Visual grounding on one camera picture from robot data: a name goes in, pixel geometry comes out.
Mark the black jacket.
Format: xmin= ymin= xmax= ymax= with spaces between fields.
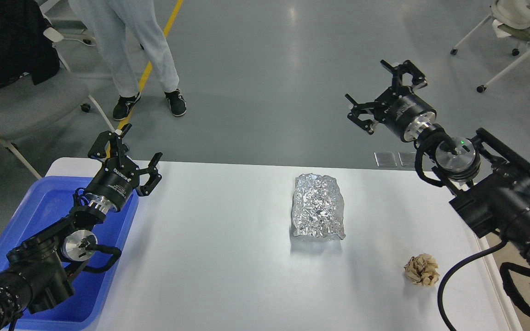
xmin=0 ymin=0 xmax=60 ymax=88

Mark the floor metal plate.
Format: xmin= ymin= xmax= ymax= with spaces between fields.
xmin=374 ymin=152 xmax=398 ymax=168
xmin=398 ymin=152 xmax=416 ymax=168

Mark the beige plastic bin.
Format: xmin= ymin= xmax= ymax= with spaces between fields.
xmin=483 ymin=243 xmax=530 ymax=331

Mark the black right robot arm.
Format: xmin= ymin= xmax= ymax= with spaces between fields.
xmin=346 ymin=60 xmax=530 ymax=331

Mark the crumpled aluminium foil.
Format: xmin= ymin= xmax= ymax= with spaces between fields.
xmin=292 ymin=173 xmax=346 ymax=240

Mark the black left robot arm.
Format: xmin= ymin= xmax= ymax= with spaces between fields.
xmin=0 ymin=124 xmax=162 ymax=330

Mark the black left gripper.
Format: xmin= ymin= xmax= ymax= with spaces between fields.
xmin=84 ymin=123 xmax=163 ymax=212

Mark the left floor metal plate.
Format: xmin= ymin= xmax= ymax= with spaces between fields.
xmin=374 ymin=152 xmax=398 ymax=168

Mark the person in grey trousers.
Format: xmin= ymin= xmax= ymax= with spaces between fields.
xmin=67 ymin=0 xmax=187 ymax=121

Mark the blue plastic bin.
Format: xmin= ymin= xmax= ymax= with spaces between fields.
xmin=0 ymin=176 xmax=139 ymax=331

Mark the crumpled brown paper ball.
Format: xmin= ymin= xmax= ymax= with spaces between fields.
xmin=403 ymin=253 xmax=440 ymax=287

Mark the white chair with cushion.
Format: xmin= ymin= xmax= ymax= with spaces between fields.
xmin=450 ymin=0 xmax=530 ymax=93

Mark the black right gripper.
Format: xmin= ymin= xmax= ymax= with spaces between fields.
xmin=345 ymin=59 xmax=436 ymax=142

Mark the right floor metal plate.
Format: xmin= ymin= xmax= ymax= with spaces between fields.
xmin=398 ymin=152 xmax=416 ymax=168

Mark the grey office chair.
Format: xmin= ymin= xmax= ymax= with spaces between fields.
xmin=0 ymin=58 xmax=115 ymax=179

